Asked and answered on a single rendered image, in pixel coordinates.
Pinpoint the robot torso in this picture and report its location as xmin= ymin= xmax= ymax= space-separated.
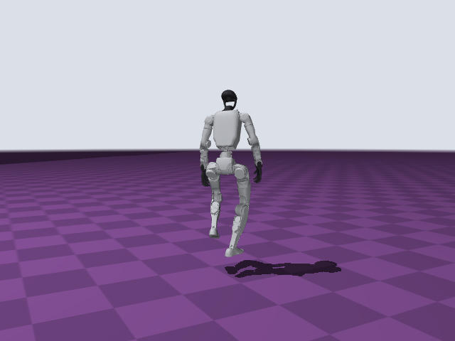
xmin=213 ymin=110 xmax=242 ymax=175

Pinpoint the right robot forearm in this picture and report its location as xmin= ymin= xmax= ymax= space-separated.
xmin=251 ymin=139 xmax=262 ymax=166

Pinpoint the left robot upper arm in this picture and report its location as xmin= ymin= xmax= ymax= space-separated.
xmin=200 ymin=115 xmax=214 ymax=148

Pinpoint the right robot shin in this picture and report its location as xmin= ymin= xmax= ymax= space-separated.
xmin=229 ymin=205 xmax=249 ymax=250

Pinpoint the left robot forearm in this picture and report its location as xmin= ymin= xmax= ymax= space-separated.
xmin=200 ymin=145 xmax=208 ymax=170

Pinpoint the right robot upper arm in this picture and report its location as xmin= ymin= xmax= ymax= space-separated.
xmin=239 ymin=113 xmax=258 ymax=146

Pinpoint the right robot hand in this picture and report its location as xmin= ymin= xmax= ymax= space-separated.
xmin=253 ymin=161 xmax=262 ymax=183

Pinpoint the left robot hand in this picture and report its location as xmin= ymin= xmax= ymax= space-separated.
xmin=201 ymin=164 xmax=210 ymax=187

